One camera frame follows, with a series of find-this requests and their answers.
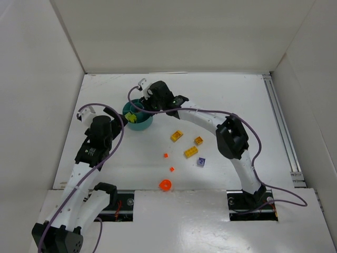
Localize light green square lego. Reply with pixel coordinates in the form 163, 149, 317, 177
124, 112, 137, 123

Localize brown orange long lego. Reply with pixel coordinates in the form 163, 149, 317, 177
194, 136, 203, 145

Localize purple square lego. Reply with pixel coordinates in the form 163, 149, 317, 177
197, 157, 206, 168

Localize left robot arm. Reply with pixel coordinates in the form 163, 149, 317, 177
32, 103, 127, 252

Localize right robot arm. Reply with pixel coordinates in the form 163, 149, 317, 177
137, 79, 266, 205

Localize teal round divided container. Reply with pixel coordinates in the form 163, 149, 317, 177
122, 102, 153, 131

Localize yellow long lego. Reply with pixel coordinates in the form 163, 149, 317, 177
184, 146, 199, 158

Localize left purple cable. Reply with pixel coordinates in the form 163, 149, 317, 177
36, 103, 125, 253

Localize purple cable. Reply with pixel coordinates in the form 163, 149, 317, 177
128, 85, 308, 208
36, 103, 125, 253

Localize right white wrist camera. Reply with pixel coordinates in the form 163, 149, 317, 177
137, 78, 152, 100

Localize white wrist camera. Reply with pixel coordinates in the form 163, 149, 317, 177
76, 106, 97, 127
137, 78, 152, 100

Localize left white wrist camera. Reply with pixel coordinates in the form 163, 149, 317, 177
76, 106, 97, 127

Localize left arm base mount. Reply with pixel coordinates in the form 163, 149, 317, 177
83, 182, 135, 222

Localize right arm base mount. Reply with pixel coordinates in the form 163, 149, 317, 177
226, 190, 278, 221

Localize aluminium rail right edge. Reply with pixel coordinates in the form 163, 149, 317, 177
262, 74, 307, 188

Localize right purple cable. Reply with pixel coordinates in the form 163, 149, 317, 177
128, 85, 308, 208

